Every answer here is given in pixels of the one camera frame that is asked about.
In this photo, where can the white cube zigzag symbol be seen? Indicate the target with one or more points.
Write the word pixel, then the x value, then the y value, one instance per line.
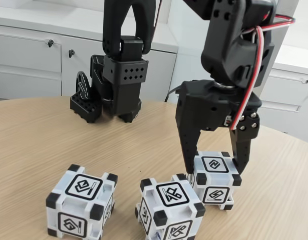
pixel 215 165

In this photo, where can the white cube crossed-loop symbol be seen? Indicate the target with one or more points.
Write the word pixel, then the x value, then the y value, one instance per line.
pixel 171 193

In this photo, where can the white drawer cabinet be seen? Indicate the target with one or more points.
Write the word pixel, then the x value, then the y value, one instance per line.
pixel 286 95

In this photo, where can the silver cabinet lock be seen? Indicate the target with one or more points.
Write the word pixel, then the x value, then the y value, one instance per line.
pixel 305 81

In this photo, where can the white cube stacked-diamond symbol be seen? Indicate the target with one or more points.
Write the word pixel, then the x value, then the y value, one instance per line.
pixel 78 187

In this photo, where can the black round clamp knob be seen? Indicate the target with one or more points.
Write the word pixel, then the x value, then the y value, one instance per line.
pixel 82 87

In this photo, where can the black cabinet key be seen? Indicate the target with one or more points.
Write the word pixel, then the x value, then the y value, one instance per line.
pixel 71 53
pixel 50 43

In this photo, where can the white low cabinet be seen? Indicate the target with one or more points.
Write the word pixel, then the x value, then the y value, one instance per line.
pixel 23 62

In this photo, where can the grey metal partition post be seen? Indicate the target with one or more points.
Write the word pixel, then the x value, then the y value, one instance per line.
pixel 289 7

